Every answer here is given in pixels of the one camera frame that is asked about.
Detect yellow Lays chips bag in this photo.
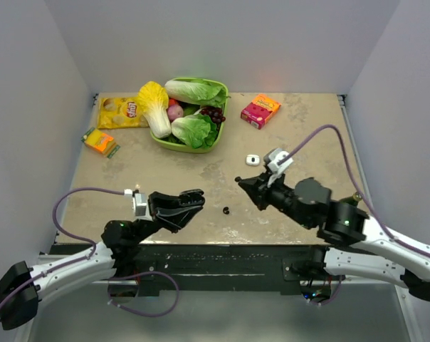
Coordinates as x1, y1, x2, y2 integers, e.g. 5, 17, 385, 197
97, 97, 149, 130

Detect dark red grapes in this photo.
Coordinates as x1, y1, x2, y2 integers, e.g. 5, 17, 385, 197
200, 106, 226, 125

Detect pink orange snack box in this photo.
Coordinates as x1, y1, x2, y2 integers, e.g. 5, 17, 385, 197
240, 94, 281, 130

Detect green lettuce front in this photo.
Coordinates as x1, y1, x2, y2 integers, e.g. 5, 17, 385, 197
171, 114, 218, 149

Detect green lettuce back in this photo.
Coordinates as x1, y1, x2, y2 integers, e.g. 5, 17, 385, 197
164, 78, 229, 108

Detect purple cable loop front right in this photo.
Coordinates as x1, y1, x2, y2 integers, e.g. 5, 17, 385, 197
305, 276, 344, 306

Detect green lettuce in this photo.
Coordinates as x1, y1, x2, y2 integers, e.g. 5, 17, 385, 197
171, 114, 218, 149
164, 78, 229, 108

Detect purple cable loop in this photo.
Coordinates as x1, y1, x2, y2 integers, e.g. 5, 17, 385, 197
305, 276, 344, 306
100, 271, 180, 318

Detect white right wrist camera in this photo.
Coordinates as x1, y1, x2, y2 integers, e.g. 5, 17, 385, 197
263, 148, 293, 187

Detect yellow napa cabbage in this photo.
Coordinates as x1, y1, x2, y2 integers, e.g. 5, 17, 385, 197
135, 81, 172, 139

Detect purple cable loop front left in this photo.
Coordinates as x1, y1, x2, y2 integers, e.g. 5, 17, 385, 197
100, 271, 180, 318

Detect green plastic bowl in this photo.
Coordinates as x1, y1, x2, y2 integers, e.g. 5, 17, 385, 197
152, 77, 229, 154

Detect white earbud charging case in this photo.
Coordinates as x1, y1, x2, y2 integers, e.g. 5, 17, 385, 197
246, 155, 261, 166

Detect orange green sponge pack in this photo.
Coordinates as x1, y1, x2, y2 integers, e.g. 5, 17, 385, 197
81, 127, 120, 159

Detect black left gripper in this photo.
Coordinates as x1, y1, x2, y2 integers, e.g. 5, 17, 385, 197
131, 191, 203, 244

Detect red onion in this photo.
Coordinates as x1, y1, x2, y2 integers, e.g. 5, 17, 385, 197
167, 105, 184, 123

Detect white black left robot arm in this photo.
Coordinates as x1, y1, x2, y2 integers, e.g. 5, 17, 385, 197
0, 189, 205, 331

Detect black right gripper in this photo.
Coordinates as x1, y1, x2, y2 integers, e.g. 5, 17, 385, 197
238, 168, 311, 228

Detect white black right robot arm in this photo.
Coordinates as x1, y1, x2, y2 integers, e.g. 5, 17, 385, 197
235, 172, 430, 302

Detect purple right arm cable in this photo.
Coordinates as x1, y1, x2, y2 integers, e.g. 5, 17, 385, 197
278, 124, 430, 264

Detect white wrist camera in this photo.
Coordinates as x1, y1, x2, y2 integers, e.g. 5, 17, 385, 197
263, 148, 293, 187
124, 189, 149, 217

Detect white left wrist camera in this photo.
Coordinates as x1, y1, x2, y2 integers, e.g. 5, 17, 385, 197
124, 189, 149, 217

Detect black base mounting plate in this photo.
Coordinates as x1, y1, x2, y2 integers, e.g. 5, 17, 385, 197
111, 244, 338, 296

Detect green glass bottle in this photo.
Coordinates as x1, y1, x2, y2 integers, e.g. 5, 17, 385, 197
339, 192, 362, 207

